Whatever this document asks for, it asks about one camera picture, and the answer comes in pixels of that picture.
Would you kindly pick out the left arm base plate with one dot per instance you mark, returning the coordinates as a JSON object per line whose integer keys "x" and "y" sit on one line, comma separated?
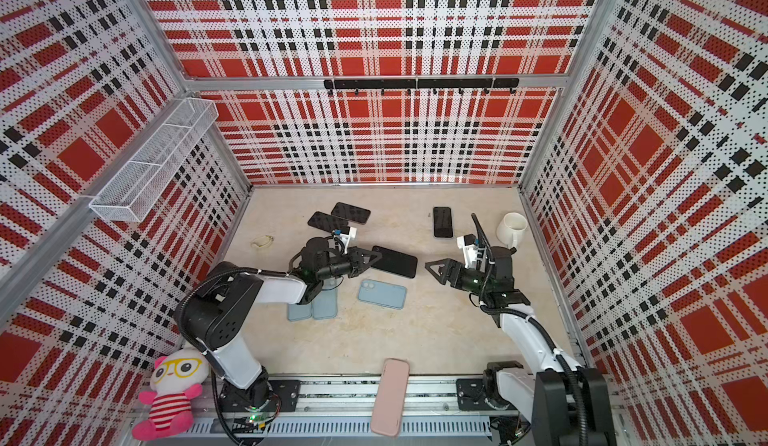
{"x": 264, "y": 396}

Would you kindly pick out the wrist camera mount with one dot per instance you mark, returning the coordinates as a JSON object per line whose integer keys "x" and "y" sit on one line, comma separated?
{"x": 342, "y": 238}
{"x": 469, "y": 246}

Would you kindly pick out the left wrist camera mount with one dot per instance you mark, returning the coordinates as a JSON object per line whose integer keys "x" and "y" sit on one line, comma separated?
{"x": 342, "y": 238}

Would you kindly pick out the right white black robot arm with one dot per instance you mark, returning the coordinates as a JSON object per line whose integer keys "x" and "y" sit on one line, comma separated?
{"x": 540, "y": 350}

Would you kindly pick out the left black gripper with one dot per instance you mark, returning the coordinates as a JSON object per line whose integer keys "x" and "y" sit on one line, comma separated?
{"x": 356, "y": 261}

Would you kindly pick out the black phone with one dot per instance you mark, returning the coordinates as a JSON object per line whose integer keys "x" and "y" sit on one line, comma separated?
{"x": 442, "y": 222}
{"x": 395, "y": 262}
{"x": 328, "y": 223}
{"x": 351, "y": 213}

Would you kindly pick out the light blue case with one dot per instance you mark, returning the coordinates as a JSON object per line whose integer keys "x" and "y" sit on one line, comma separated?
{"x": 325, "y": 304}
{"x": 382, "y": 294}
{"x": 299, "y": 312}

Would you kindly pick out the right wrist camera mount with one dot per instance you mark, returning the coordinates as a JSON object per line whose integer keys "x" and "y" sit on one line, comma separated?
{"x": 469, "y": 246}

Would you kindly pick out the black hook rail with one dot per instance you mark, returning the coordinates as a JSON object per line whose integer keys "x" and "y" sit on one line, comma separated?
{"x": 423, "y": 84}

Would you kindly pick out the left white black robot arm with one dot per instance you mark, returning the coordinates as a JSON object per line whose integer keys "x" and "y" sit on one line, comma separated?
{"x": 211, "y": 317}

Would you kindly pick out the white wire mesh basket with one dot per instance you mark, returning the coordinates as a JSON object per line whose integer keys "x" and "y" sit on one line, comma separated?
{"x": 134, "y": 190}

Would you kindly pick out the light blue case left inner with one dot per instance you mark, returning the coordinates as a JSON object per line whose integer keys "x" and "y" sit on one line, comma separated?
{"x": 325, "y": 304}

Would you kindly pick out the white ceramic mug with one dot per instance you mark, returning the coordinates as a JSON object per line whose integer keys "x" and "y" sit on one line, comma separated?
{"x": 511, "y": 229}

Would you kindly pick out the light blue case left outer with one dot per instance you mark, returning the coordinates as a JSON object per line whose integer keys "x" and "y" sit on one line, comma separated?
{"x": 299, "y": 312}

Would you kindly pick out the pink plush toy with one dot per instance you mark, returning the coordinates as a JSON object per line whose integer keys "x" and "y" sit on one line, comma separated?
{"x": 176, "y": 380}

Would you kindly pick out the light blue case front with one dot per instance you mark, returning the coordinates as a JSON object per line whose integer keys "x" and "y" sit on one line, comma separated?
{"x": 382, "y": 294}

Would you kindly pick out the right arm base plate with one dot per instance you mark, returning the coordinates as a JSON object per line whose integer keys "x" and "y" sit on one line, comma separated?
{"x": 476, "y": 394}

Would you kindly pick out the pink phone case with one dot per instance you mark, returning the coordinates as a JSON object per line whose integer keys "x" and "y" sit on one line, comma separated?
{"x": 390, "y": 398}

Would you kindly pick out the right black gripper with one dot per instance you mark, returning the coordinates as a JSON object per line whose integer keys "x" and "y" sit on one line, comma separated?
{"x": 446, "y": 273}

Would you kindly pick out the aluminium front rail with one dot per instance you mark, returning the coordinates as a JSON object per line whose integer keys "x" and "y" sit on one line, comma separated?
{"x": 340, "y": 405}

